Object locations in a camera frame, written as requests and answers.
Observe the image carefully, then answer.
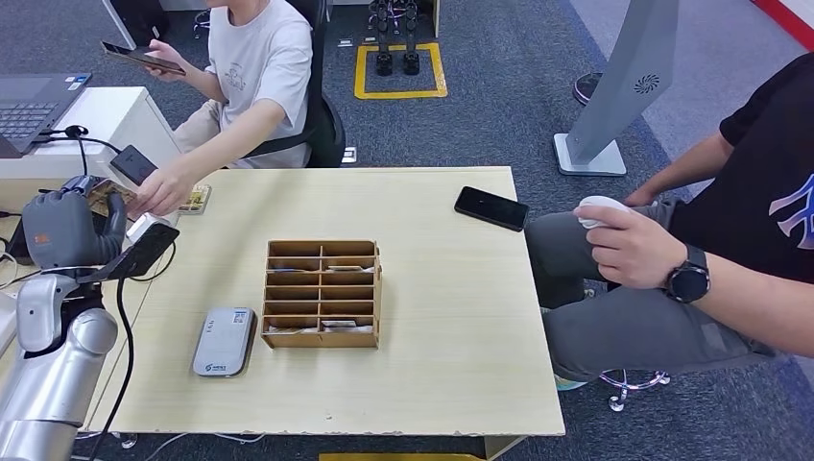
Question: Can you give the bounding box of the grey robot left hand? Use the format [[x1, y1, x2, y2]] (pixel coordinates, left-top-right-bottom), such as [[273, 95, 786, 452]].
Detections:
[[22, 175, 129, 271]]

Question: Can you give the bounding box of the black panel card reader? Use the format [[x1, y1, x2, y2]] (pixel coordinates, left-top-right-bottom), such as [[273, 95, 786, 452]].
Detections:
[[109, 144, 159, 187]]

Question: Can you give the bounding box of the person's left hand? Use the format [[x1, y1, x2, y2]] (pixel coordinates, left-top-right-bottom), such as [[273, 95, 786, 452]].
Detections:
[[574, 203, 688, 291], [127, 166, 195, 218]]

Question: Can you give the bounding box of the person's hand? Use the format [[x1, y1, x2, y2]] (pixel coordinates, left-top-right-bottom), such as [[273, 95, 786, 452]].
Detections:
[[574, 203, 688, 291], [144, 38, 190, 83], [127, 166, 195, 218], [623, 184, 662, 208]]

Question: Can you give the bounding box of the grey card reader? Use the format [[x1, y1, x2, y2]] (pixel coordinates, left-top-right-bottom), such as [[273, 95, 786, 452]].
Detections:
[[191, 306, 257, 378]]

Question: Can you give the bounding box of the person's right hand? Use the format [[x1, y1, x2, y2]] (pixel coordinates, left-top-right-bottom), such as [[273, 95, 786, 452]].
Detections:
[[144, 38, 190, 83], [623, 184, 662, 208]]

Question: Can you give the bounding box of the person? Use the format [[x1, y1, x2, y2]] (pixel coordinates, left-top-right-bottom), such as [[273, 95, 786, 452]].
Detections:
[[127, 0, 315, 218], [524, 52, 814, 391]]

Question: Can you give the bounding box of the wooden card organizer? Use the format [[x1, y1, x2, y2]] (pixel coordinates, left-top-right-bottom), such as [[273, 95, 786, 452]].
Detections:
[[260, 239, 383, 352]]

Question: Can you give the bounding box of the dark grey laptop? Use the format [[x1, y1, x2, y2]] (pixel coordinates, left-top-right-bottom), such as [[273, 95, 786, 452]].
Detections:
[[0, 73, 93, 160]]

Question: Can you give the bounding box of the white counter stand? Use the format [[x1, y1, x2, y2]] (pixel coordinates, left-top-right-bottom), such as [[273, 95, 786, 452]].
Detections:
[[0, 86, 183, 221]]

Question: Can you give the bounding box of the stack of hotel cards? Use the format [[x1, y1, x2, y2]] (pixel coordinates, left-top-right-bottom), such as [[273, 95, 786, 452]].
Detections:
[[178, 184, 212, 216]]

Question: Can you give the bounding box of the slim dark smartphone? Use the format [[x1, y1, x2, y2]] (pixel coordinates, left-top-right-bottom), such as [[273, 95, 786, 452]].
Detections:
[[100, 40, 187, 76]]

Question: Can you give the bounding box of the black computer tower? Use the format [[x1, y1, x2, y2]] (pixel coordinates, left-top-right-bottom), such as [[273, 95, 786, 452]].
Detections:
[[108, 0, 171, 47]]

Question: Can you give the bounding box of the black office chair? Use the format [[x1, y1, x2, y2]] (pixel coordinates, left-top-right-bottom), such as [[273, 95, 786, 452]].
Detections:
[[244, 0, 347, 170]]

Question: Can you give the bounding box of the humanoid robot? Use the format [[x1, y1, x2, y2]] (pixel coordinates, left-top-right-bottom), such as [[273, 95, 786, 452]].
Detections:
[[367, 0, 421, 76]]

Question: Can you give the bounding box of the yellow floor tape square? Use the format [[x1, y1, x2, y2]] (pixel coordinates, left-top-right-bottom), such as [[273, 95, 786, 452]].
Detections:
[[353, 41, 448, 101]]

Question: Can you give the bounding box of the black smartphone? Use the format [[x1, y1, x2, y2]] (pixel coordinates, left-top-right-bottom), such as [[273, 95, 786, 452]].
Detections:
[[453, 185, 530, 232]]

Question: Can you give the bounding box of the white handheld remote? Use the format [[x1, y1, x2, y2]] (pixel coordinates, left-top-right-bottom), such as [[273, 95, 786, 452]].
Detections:
[[575, 195, 632, 231]]

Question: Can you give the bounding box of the black round floor base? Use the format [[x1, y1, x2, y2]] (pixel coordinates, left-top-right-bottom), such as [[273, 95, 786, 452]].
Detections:
[[572, 71, 604, 107]]

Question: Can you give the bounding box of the chrome stool base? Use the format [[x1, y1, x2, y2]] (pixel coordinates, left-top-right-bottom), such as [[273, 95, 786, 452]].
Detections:
[[597, 367, 672, 414]]

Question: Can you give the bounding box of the grey kiosk stand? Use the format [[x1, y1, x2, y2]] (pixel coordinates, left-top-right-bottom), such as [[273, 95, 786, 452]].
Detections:
[[553, 0, 681, 177]]

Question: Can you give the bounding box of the black wristwatch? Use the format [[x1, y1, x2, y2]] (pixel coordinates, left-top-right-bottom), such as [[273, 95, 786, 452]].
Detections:
[[662, 243, 712, 304]]

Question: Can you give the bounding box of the white cable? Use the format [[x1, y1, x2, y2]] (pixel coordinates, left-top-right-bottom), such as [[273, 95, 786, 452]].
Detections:
[[0, 236, 19, 289]]

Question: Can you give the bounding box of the black cable with clip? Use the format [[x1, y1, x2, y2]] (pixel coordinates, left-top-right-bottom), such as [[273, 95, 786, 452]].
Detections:
[[32, 126, 122, 180]]

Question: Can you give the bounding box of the looped black desk cable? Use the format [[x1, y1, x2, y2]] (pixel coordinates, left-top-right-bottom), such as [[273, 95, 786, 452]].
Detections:
[[127, 240, 178, 284]]

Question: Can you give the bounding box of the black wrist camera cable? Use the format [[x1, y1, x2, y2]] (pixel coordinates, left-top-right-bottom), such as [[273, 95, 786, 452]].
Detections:
[[88, 277, 138, 461]]

